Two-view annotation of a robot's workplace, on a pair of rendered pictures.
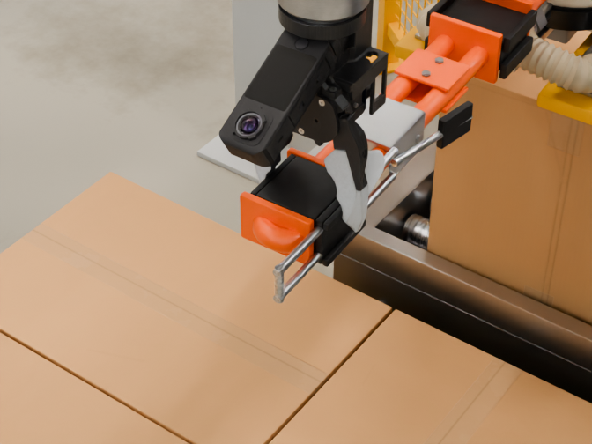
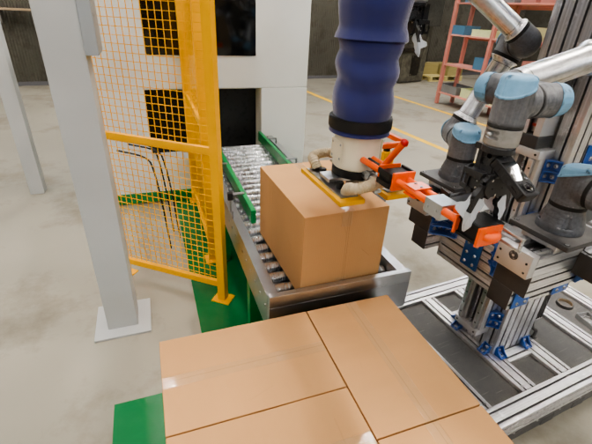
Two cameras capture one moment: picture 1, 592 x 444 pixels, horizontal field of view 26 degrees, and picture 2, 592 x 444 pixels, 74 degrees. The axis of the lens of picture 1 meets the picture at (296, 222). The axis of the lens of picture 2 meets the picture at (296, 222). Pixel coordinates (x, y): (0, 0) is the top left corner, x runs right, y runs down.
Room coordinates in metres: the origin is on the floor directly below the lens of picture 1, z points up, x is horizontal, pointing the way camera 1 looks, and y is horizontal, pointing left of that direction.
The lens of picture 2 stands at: (0.79, 0.96, 1.67)
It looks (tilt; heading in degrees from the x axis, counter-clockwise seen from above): 28 degrees down; 303
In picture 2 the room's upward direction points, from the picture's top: 3 degrees clockwise
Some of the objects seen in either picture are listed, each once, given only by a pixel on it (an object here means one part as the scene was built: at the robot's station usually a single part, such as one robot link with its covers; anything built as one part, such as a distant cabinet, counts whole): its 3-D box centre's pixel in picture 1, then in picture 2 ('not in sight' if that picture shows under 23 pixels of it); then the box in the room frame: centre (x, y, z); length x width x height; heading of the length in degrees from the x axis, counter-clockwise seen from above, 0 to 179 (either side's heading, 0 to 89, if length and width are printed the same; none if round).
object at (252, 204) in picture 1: (299, 205); (476, 228); (0.89, 0.00, 1.22); 0.08 x 0.07 x 0.05; 147
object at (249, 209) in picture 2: not in sight; (222, 168); (2.78, -1.03, 0.60); 1.60 x 0.11 x 0.09; 144
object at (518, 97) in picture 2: not in sight; (514, 100); (0.90, -0.02, 1.52); 0.09 x 0.08 x 0.11; 58
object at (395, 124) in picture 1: (380, 136); (440, 207); (1.00, -0.08, 1.21); 0.07 x 0.07 x 0.04; 57
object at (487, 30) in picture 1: (479, 31); (395, 176); (1.18, -0.20, 1.22); 0.10 x 0.08 x 0.06; 57
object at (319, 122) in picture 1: (326, 62); (488, 169); (0.90, -0.03, 1.36); 0.09 x 0.08 x 0.12; 146
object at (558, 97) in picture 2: not in sight; (537, 99); (0.86, -0.12, 1.52); 0.11 x 0.11 x 0.08; 58
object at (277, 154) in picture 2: not in sight; (290, 163); (2.47, -1.46, 0.60); 1.60 x 0.11 x 0.09; 144
